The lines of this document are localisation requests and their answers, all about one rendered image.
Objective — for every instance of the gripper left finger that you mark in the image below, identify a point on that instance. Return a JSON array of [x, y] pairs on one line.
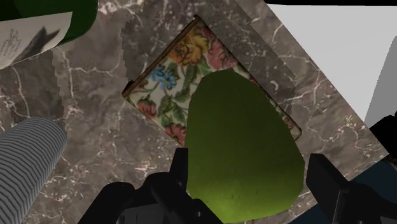
[[161, 192]]

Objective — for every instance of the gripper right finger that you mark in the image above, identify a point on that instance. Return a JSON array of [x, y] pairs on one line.
[[332, 192]]

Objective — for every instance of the green pear-shaped fruit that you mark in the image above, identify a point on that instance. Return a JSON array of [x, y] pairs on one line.
[[242, 145]]

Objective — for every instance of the floral patterned flat box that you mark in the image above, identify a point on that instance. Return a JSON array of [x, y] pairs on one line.
[[173, 83]]

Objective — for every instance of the grey ribbed cylinder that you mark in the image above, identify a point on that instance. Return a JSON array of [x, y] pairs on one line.
[[24, 161]]

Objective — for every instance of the dark green bottle white label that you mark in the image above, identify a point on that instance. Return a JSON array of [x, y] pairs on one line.
[[34, 37]]

